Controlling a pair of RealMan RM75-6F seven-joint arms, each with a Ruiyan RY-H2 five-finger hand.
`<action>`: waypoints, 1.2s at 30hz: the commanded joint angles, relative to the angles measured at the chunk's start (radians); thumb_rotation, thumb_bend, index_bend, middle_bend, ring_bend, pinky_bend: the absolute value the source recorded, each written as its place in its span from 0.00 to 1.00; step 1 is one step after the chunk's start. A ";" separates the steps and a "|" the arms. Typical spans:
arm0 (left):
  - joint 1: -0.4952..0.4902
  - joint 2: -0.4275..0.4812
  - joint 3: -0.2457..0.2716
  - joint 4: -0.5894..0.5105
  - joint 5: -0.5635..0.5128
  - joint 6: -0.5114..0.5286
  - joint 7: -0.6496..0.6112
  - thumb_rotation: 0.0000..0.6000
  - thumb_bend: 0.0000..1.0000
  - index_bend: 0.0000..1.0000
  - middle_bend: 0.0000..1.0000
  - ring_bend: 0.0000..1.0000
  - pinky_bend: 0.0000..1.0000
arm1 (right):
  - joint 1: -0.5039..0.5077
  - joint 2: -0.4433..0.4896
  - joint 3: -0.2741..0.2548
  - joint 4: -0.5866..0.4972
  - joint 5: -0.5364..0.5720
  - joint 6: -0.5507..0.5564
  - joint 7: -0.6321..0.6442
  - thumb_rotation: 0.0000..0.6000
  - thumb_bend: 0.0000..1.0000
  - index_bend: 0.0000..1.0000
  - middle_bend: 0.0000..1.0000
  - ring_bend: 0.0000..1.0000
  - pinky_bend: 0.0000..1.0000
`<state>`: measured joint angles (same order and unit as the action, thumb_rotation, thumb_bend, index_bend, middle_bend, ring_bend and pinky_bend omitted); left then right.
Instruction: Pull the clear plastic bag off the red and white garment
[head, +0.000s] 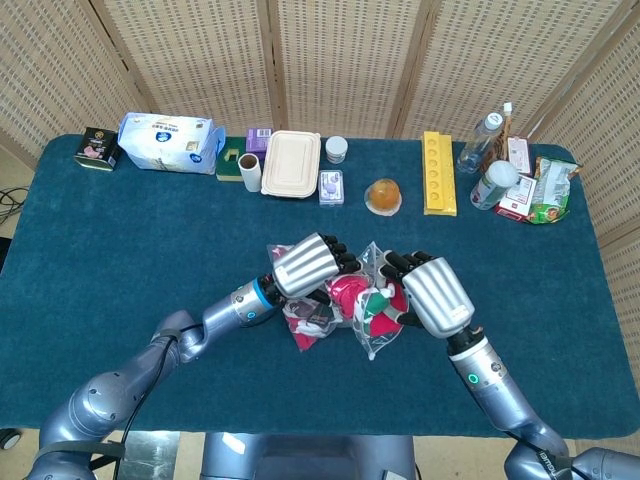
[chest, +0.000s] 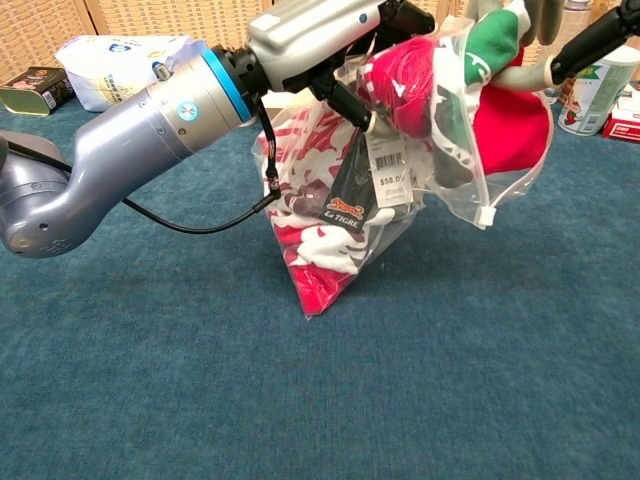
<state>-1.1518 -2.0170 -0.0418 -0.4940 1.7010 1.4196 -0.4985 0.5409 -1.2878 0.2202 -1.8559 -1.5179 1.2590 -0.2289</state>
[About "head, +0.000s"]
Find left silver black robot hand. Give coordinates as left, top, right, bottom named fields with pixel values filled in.
left=272, top=232, right=362, bottom=307

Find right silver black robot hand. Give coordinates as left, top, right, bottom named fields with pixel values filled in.
left=378, top=250, right=476, bottom=340

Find red white patterned garment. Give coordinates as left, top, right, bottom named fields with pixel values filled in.
left=272, top=244, right=409, bottom=354

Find clear plastic bag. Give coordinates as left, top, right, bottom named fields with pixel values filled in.
left=266, top=240, right=412, bottom=362

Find green snack bag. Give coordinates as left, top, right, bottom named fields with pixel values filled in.
left=524, top=156, right=584, bottom=226

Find black hang tag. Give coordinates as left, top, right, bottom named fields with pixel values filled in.
left=287, top=298, right=335, bottom=326

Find clear purple floss box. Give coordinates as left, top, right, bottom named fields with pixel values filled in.
left=318, top=169, right=345, bottom=206

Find yellow tray with round holes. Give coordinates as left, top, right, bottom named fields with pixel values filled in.
left=422, top=130, right=458, bottom=217

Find beige lidded lunch box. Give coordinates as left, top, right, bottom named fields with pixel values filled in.
left=260, top=130, right=323, bottom=200

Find white cardboard core roll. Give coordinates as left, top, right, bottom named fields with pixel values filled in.
left=237, top=152, right=263, bottom=194

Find orange jelly cup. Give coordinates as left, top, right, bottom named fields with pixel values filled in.
left=363, top=177, right=404, bottom=217

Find small white jar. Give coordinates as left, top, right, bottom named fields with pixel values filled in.
left=325, top=136, right=350, bottom=165

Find white green cylinder can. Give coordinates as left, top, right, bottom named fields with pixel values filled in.
left=469, top=160, right=520, bottom=211

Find red white carton box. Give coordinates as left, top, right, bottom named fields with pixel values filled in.
left=494, top=174, right=539, bottom=222

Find green yellow sponge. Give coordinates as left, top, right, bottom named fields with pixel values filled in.
left=215, top=146, right=247, bottom=183

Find purple carton box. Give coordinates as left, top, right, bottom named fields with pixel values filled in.
left=245, top=127, right=274, bottom=162

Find clear plastic water bottle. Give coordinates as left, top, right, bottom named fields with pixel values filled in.
left=457, top=111, right=505, bottom=175

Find blue carpet table cover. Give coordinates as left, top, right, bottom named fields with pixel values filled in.
left=0, top=133, right=640, bottom=441

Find pink white carton box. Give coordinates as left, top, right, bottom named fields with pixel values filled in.
left=506, top=135, right=532, bottom=176

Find brown patterned spout pouch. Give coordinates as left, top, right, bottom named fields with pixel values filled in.
left=480, top=101, right=515, bottom=174

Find white blue tissue pack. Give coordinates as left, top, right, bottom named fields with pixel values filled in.
left=117, top=111, right=227, bottom=176

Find grey robot torso base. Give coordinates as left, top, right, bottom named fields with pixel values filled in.
left=199, top=432, right=419, bottom=480

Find woven rattan folding screen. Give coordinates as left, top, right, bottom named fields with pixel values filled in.
left=0, top=0, right=640, bottom=451

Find black green tin can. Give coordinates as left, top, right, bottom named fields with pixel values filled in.
left=73, top=126, right=122, bottom=173

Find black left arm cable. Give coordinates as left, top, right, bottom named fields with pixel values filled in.
left=112, top=322, right=206, bottom=480

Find shiny metal base plate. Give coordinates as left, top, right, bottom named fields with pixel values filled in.
left=118, top=431, right=181, bottom=480

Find black floor cables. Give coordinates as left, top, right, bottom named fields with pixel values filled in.
left=0, top=185, right=32, bottom=226

